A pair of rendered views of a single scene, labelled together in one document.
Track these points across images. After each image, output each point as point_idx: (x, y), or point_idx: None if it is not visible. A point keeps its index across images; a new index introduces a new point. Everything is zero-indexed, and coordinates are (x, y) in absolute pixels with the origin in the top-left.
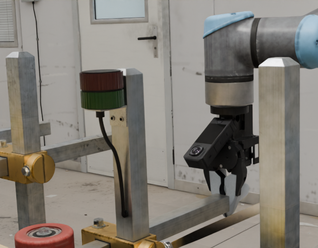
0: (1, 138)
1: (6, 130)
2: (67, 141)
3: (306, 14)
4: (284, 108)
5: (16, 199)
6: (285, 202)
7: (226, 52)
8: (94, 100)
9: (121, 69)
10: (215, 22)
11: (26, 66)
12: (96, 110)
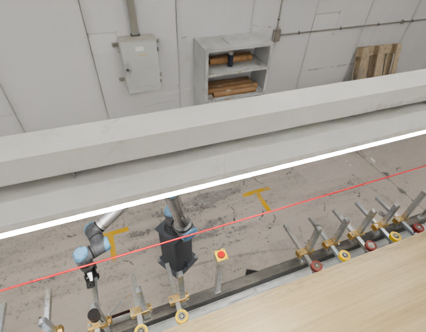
0: (2, 326)
1: (1, 323)
2: (45, 311)
3: (91, 228)
4: (142, 294)
5: None
6: (145, 302)
7: (87, 262)
8: (97, 320)
9: (93, 307)
10: (81, 259)
11: (46, 321)
12: None
